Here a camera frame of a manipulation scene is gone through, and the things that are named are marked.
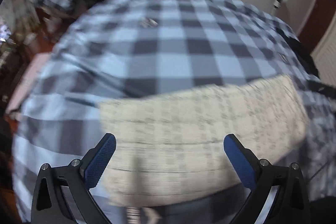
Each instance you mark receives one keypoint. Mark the blue checkered bed sheet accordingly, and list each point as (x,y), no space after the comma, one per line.
(136,48)

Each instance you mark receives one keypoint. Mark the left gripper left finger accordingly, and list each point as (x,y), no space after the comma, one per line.
(49,204)

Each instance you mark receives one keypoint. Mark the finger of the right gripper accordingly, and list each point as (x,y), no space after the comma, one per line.
(318,87)

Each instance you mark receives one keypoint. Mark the white louvered closet door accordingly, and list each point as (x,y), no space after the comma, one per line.
(324,57)

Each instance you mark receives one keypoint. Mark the black garment on bed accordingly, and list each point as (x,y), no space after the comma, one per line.
(301,53)

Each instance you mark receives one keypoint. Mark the cream plaid knit shirt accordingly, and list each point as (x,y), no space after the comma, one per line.
(170,146)

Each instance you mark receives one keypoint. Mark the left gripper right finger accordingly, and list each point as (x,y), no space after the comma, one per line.
(291,202)

